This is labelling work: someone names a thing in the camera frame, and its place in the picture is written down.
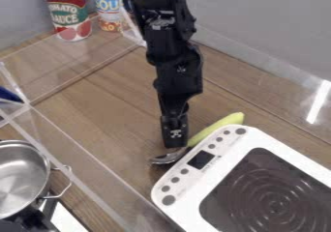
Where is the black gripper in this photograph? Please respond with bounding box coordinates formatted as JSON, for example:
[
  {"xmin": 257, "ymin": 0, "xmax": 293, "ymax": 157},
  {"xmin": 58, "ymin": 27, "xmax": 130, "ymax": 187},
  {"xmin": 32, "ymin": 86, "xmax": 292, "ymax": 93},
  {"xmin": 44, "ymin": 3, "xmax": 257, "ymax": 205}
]
[{"xmin": 154, "ymin": 48, "xmax": 202, "ymax": 149}]

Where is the green handled metal spoon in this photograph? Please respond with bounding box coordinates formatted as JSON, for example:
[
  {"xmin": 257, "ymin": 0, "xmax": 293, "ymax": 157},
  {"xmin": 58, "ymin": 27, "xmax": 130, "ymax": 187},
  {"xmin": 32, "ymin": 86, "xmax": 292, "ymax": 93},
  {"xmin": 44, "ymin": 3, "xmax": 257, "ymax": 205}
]
[{"xmin": 150, "ymin": 112, "xmax": 244, "ymax": 165}]

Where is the white and black stove top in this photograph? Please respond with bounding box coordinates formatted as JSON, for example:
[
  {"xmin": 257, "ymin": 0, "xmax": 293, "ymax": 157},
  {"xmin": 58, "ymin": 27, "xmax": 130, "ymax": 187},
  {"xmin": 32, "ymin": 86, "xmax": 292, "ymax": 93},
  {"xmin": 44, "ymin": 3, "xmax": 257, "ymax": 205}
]
[{"xmin": 151, "ymin": 125, "xmax": 331, "ymax": 232}]

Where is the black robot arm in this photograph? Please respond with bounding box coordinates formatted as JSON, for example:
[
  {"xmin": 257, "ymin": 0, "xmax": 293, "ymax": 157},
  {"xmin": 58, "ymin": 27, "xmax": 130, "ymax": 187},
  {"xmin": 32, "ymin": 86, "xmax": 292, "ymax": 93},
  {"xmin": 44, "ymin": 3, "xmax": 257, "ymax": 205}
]
[{"xmin": 125, "ymin": 0, "xmax": 202, "ymax": 148}]

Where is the black stove under pot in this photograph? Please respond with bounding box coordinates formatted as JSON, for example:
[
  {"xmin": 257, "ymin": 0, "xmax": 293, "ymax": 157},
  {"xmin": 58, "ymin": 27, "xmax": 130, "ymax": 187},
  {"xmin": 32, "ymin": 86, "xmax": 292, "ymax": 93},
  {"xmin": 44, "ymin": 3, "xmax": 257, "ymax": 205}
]
[{"xmin": 0, "ymin": 199, "xmax": 60, "ymax": 232}]

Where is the stainless steel pot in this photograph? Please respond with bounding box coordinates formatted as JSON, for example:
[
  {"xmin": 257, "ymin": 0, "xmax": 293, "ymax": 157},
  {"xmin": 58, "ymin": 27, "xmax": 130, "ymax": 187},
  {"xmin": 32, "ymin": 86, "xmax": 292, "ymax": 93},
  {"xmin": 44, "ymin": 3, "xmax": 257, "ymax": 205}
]
[{"xmin": 0, "ymin": 140, "xmax": 72, "ymax": 219}]

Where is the alphabet soup can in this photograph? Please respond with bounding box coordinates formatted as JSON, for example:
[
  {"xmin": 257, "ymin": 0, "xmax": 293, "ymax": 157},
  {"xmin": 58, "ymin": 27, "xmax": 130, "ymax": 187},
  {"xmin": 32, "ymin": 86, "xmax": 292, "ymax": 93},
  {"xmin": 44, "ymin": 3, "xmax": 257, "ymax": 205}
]
[{"xmin": 94, "ymin": 0, "xmax": 129, "ymax": 32}]

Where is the blue object at left edge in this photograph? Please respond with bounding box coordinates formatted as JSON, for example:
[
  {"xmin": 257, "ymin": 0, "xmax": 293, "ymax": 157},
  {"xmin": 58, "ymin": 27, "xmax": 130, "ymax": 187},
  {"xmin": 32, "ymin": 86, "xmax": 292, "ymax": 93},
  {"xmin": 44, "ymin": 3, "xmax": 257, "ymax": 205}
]
[{"xmin": 0, "ymin": 86, "xmax": 21, "ymax": 102}]

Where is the tomato sauce can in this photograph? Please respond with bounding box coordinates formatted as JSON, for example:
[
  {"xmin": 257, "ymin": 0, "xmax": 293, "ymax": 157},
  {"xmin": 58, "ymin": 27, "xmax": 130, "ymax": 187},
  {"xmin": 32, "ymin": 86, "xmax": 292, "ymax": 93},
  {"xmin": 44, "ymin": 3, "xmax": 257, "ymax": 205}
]
[{"xmin": 45, "ymin": 0, "xmax": 92, "ymax": 42}]

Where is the clear acrylic corner bracket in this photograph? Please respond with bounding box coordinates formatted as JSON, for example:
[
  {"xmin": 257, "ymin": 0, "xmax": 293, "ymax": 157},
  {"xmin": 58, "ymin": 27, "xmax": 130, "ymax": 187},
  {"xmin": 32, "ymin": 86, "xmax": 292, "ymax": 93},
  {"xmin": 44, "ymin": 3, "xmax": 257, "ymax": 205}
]
[{"xmin": 120, "ymin": 8, "xmax": 146, "ymax": 47}]

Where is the clear acrylic left bracket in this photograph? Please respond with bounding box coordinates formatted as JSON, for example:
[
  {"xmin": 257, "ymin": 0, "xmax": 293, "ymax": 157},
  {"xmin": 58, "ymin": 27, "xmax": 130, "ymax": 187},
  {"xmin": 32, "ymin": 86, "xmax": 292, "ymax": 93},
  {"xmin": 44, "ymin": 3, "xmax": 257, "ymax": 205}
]
[{"xmin": 0, "ymin": 61, "xmax": 32, "ymax": 129}]

